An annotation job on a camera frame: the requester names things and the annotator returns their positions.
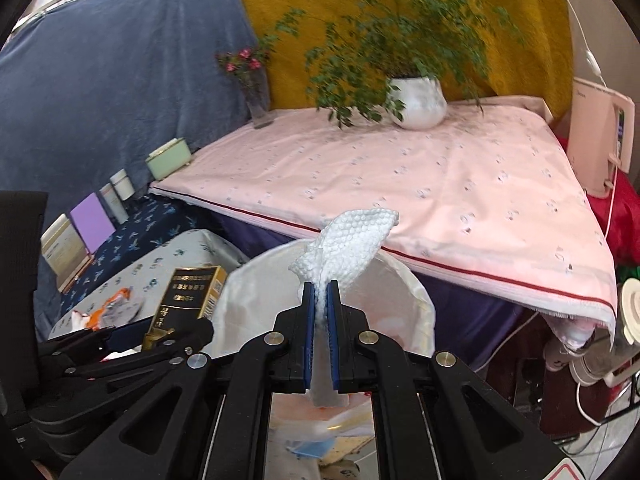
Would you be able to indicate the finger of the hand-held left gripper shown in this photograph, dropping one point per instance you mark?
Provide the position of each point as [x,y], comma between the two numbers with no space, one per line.
[165,347]
[85,340]

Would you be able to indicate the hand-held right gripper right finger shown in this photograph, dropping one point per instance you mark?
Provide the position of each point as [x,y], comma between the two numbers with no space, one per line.
[334,345]

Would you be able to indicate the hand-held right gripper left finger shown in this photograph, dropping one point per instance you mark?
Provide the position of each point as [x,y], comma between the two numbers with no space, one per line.
[309,345]

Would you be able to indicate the orange snack wrapper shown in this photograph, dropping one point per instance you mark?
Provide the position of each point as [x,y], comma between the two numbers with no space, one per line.
[107,307]

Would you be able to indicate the black and gold box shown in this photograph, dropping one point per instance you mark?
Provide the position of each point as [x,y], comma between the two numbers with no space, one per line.
[190,290]

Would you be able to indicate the white lined trash bin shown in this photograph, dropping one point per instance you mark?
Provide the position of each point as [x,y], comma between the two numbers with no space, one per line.
[400,310]

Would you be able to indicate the white embossed paper towel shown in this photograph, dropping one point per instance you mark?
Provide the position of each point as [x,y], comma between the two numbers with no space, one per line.
[350,240]

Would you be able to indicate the beige booklet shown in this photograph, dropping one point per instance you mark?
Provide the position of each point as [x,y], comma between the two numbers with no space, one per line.
[62,250]

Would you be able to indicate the purple card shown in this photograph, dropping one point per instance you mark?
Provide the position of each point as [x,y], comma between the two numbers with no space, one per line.
[92,222]

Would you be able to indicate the white tube bottle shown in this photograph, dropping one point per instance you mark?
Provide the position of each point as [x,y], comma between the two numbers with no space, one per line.
[112,205]

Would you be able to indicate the navy printed cloth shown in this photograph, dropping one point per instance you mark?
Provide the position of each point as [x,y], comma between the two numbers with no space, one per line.
[145,225]

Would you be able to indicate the white jar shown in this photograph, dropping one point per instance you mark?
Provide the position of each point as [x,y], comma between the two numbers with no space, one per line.
[121,185]

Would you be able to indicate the dark purple table skirt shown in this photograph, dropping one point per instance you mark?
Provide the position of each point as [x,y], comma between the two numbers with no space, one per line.
[465,310]

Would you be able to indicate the pink printed tablecloth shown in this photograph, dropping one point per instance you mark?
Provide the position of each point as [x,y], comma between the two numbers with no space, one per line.
[400,185]

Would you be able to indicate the pale green tissue box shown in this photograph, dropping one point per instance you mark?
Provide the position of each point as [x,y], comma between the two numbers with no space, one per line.
[170,162]

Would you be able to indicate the dark blue blanket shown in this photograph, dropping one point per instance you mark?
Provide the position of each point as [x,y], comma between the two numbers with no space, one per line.
[125,70]

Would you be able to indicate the glass vase with pink flowers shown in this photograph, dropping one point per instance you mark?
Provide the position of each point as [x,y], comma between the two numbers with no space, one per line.
[257,107]

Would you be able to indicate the green plant in white pot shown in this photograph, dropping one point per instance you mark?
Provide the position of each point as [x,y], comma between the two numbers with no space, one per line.
[417,102]

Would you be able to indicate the metal can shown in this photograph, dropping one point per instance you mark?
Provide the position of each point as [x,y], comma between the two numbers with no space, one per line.
[595,360]

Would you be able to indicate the red cloth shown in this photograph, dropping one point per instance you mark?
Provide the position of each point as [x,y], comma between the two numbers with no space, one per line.
[625,215]

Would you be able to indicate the pale pink appliance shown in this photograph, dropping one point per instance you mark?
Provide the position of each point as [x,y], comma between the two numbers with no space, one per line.
[595,135]

